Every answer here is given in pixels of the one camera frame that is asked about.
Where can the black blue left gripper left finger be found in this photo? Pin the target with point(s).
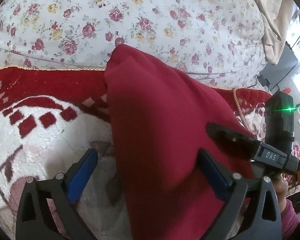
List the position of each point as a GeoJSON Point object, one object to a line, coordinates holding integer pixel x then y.
{"type": "Point", "coordinates": [35, 219]}

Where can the floral white quilt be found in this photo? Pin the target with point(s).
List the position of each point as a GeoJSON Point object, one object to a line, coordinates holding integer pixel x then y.
{"type": "Point", "coordinates": [217, 42]}

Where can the black power adapter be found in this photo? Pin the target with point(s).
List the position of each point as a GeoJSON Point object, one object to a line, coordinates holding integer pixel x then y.
{"type": "Point", "coordinates": [263, 81]}

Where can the beige curtain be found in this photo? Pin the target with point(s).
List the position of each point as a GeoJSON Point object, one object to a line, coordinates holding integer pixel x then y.
{"type": "Point", "coordinates": [276, 15]}

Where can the pink sleeve forearm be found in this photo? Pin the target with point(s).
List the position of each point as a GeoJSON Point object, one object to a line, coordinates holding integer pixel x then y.
{"type": "Point", "coordinates": [289, 220]}

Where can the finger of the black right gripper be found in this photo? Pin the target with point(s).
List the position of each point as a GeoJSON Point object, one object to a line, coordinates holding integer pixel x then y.
{"type": "Point", "coordinates": [233, 143]}

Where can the dark red garment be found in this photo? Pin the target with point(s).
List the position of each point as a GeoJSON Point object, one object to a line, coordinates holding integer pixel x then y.
{"type": "Point", "coordinates": [158, 116]}

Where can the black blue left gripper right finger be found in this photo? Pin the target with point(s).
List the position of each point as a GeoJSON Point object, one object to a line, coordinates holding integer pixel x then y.
{"type": "Point", "coordinates": [261, 220]}

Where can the red white plush blanket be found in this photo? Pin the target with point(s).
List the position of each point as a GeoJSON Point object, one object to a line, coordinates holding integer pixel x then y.
{"type": "Point", "coordinates": [49, 118]}

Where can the right hand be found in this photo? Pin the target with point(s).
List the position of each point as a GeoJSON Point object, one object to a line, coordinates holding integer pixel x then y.
{"type": "Point", "coordinates": [281, 188]}

